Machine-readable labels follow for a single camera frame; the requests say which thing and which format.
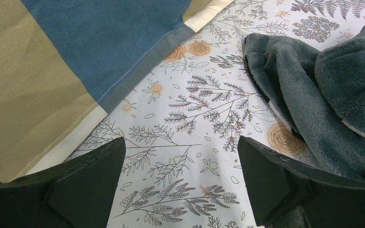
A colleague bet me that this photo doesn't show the blue yellow checked pillow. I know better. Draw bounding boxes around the blue yellow checked pillow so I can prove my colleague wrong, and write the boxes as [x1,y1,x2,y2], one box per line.
[0,0,230,182]

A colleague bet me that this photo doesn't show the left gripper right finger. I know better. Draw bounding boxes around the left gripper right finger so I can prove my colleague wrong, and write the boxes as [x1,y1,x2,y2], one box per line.
[238,136,365,228]

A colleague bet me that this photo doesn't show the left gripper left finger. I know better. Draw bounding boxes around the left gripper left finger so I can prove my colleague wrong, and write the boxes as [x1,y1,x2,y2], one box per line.
[0,138,126,228]

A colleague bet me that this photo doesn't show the zebra and grey pillowcase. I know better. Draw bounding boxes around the zebra and grey pillowcase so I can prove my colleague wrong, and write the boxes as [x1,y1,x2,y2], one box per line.
[244,25,365,181]

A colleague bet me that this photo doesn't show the floral table cloth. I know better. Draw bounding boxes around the floral table cloth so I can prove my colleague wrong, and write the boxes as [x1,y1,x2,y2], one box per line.
[70,0,365,227]

